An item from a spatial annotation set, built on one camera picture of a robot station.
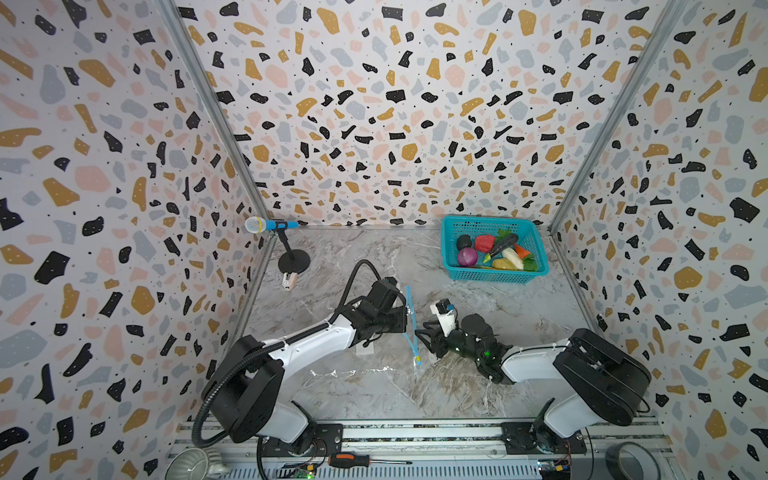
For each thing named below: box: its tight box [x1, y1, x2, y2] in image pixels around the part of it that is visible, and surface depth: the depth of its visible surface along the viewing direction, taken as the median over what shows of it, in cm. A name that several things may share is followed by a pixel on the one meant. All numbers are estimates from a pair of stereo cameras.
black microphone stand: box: [276, 228, 311, 273], surface depth 112 cm
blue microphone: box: [244, 216, 301, 234], surface depth 90 cm
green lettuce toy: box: [522, 253, 538, 272], surface depth 105 cm
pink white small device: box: [282, 272, 298, 291], surface depth 105 cm
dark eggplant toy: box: [483, 234, 519, 263], surface depth 112 cm
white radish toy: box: [502, 247, 524, 270], surface depth 111 cm
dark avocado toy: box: [456, 234, 473, 251], surface depth 116 cm
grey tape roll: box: [605, 441, 661, 480], surface depth 71 cm
